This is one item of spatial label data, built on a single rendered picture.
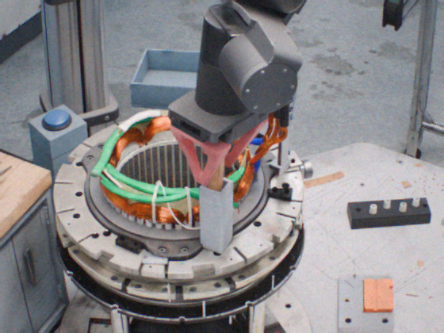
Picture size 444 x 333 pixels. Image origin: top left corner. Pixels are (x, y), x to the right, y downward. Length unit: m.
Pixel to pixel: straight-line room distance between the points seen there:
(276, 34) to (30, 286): 0.63
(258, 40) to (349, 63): 2.69
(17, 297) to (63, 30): 0.47
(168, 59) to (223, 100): 0.59
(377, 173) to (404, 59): 1.91
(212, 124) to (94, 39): 0.66
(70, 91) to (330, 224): 0.50
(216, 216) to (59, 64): 0.60
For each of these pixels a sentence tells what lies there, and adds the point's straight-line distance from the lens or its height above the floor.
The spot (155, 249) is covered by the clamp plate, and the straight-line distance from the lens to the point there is 1.12.
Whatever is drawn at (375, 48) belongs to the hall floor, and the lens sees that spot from 3.70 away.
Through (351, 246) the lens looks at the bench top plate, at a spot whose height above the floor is 0.78.
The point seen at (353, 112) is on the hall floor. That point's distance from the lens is 3.30.
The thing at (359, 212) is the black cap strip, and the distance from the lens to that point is 1.64.
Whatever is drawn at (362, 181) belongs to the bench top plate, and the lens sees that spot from 1.75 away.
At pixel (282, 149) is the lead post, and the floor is 1.13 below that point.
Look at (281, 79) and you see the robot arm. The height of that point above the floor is 1.38.
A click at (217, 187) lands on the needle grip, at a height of 1.18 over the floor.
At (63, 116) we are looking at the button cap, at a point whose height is 1.04.
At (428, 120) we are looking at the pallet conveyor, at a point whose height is 0.16.
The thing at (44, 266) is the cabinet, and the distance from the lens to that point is 1.40.
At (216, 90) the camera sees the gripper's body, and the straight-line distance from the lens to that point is 0.97.
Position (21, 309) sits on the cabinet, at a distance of 1.38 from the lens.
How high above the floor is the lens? 1.86
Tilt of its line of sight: 38 degrees down
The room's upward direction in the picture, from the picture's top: straight up
